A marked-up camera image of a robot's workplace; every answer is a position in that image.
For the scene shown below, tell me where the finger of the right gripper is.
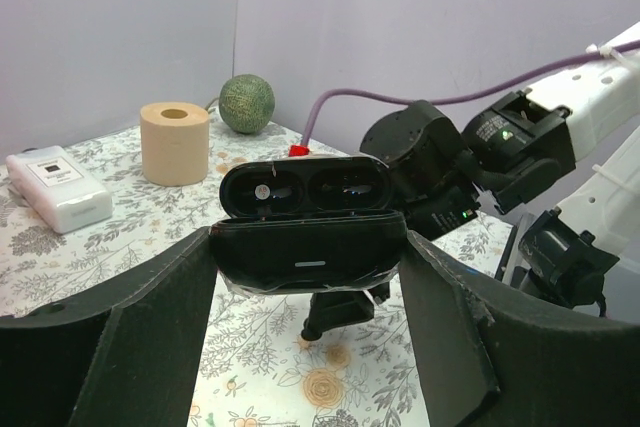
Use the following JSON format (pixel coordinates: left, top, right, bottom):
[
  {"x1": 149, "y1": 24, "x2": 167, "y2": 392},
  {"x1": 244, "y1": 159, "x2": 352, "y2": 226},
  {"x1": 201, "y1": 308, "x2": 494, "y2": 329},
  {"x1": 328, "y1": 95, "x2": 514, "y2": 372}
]
[{"x1": 301, "y1": 289, "x2": 390, "y2": 342}]

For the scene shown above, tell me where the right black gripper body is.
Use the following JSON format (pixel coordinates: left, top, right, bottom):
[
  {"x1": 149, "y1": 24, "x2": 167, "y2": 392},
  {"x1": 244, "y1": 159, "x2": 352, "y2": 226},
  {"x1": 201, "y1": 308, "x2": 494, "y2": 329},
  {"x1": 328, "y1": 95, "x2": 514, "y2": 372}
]
[{"x1": 360, "y1": 100, "x2": 480, "y2": 240}]

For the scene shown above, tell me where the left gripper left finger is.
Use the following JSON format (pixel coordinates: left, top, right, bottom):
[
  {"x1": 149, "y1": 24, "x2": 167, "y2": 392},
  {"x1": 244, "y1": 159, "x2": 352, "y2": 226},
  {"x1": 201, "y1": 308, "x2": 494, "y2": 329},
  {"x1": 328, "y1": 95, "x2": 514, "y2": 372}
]
[{"x1": 1, "y1": 227, "x2": 217, "y2": 426}]

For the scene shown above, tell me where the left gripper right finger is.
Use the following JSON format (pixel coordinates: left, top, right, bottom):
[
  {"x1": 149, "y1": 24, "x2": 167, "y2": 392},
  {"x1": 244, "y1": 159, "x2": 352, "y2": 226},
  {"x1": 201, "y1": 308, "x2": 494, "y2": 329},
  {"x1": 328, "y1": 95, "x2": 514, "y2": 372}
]
[{"x1": 399, "y1": 232, "x2": 639, "y2": 426}]

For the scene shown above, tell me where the black earbud charging case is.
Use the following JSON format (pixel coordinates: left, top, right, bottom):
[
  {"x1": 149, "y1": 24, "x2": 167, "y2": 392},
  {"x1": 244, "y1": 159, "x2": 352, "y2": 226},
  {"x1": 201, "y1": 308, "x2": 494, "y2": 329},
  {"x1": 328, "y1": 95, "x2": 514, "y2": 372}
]
[{"x1": 211, "y1": 156, "x2": 407, "y2": 295}]

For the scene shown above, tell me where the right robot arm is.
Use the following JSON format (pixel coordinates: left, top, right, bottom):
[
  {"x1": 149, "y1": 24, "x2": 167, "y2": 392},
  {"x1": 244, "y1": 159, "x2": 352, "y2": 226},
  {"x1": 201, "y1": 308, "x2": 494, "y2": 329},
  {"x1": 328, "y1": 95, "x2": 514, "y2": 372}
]
[{"x1": 360, "y1": 26, "x2": 639, "y2": 310}]

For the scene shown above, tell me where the floral table mat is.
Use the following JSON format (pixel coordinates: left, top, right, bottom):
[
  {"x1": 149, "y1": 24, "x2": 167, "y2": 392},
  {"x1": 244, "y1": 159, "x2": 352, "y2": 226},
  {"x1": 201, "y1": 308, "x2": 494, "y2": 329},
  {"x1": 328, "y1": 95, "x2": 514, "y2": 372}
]
[{"x1": 0, "y1": 114, "x2": 516, "y2": 427}]

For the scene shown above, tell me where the white rectangular box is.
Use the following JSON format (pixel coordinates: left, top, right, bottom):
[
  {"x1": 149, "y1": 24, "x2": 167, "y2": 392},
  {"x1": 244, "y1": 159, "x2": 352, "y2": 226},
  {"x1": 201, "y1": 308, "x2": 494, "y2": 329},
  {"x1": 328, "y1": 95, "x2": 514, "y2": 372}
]
[{"x1": 6, "y1": 146, "x2": 113, "y2": 234}]

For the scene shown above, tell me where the green melon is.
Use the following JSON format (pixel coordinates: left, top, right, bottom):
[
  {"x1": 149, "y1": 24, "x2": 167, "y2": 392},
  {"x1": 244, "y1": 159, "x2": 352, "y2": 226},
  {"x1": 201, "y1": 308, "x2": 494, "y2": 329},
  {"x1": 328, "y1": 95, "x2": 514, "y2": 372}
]
[{"x1": 204, "y1": 74, "x2": 276, "y2": 135}]

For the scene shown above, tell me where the beige toilet paper roll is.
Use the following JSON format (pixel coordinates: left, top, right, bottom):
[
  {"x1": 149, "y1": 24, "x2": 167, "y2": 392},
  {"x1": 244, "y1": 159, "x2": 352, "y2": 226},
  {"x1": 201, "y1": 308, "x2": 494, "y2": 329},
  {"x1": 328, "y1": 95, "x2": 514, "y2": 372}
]
[{"x1": 139, "y1": 102, "x2": 210, "y2": 187}]

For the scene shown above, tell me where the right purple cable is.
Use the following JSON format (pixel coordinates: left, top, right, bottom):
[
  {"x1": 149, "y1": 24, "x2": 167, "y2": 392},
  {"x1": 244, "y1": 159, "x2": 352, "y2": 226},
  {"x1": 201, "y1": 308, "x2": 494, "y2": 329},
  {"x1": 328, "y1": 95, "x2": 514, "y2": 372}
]
[{"x1": 302, "y1": 39, "x2": 640, "y2": 148}]

